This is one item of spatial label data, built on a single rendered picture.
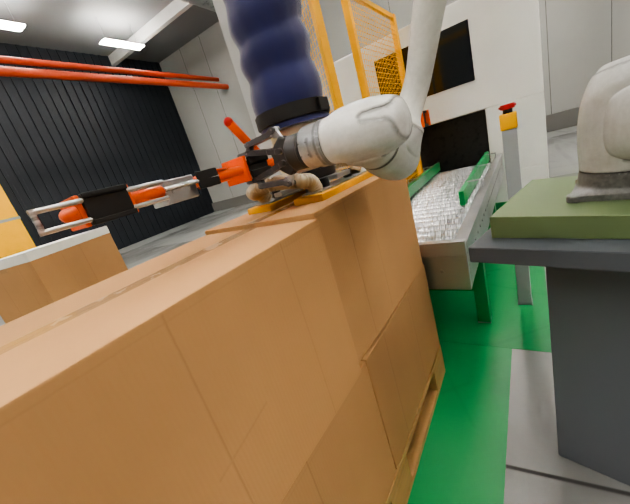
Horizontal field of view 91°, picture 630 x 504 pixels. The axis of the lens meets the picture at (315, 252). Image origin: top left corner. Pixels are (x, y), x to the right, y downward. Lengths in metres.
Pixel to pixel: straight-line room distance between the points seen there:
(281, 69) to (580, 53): 9.55
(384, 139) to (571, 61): 9.69
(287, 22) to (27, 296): 2.03
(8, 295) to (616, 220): 2.64
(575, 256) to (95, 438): 0.82
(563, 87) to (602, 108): 9.27
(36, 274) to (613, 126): 2.43
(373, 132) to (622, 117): 0.50
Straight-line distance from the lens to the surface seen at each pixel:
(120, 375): 0.42
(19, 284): 2.41
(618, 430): 1.22
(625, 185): 0.93
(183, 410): 0.47
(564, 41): 10.21
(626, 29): 10.41
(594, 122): 0.91
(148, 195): 0.64
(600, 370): 1.10
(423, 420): 1.41
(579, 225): 0.85
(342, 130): 0.58
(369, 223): 0.88
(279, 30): 0.97
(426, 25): 0.73
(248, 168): 0.77
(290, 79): 0.94
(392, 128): 0.56
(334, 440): 0.77
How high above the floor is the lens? 1.07
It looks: 17 degrees down
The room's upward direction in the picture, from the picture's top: 17 degrees counter-clockwise
